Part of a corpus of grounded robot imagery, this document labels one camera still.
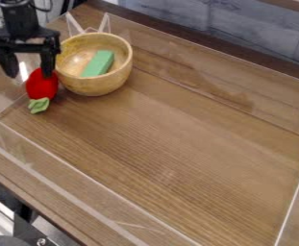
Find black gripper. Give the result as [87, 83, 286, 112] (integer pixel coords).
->
[0, 27, 60, 78]

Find red plush strawberry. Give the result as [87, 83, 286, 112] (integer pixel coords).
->
[26, 68, 59, 114]

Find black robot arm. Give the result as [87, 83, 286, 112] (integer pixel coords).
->
[0, 0, 60, 78]

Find wooden bowl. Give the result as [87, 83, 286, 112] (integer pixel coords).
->
[55, 33, 134, 96]

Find green rectangular block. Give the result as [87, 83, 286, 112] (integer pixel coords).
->
[82, 50, 115, 77]

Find clear acrylic tray walls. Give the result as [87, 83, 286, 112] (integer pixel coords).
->
[0, 10, 299, 246]

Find black table leg bracket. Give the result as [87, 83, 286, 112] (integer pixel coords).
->
[14, 213, 58, 246]

